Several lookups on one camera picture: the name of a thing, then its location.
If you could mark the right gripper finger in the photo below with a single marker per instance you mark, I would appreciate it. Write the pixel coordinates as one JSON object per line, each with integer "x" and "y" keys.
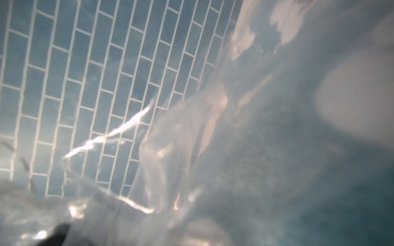
{"x": 57, "y": 237}

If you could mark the dark teal bear blanket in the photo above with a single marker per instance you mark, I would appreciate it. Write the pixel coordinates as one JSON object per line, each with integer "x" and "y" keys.
{"x": 303, "y": 154}

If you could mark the clear plastic vacuum bag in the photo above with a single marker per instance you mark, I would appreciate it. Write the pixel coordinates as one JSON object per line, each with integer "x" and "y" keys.
{"x": 105, "y": 108}

